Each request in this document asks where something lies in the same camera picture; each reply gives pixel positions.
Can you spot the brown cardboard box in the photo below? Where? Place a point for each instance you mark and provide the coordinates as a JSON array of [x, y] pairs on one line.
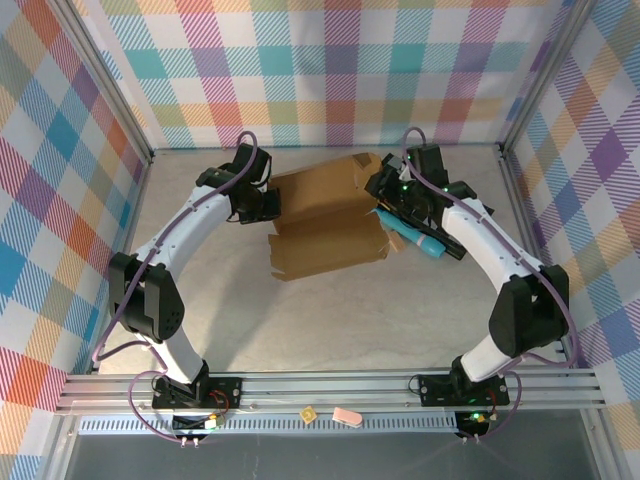
[[325, 240]]

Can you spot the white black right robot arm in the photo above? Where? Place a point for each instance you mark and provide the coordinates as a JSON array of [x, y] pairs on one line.
[[480, 240]]

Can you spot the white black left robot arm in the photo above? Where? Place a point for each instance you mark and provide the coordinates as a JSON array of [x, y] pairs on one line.
[[195, 220]]

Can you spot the teal pink handheld tool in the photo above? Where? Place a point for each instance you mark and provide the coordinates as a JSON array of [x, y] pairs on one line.
[[420, 241]]

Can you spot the black grey checkerboard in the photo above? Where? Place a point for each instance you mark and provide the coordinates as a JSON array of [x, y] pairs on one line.
[[452, 251]]

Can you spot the small yellow square tag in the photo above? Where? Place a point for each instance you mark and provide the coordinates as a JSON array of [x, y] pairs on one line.
[[308, 415]]

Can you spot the pink eraser block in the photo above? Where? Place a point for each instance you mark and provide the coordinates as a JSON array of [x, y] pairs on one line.
[[347, 417]]

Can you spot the aluminium frame side rail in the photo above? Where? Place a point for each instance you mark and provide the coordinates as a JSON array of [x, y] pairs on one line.
[[131, 220]]

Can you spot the aluminium frame post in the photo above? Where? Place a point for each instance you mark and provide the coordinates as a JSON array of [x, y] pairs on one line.
[[545, 75], [107, 85]]

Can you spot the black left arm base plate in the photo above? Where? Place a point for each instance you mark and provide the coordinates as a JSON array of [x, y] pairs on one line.
[[227, 387]]

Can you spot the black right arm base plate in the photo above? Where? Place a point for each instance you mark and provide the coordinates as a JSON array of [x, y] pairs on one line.
[[435, 387]]

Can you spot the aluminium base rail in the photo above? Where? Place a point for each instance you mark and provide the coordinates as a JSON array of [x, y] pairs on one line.
[[325, 387]]

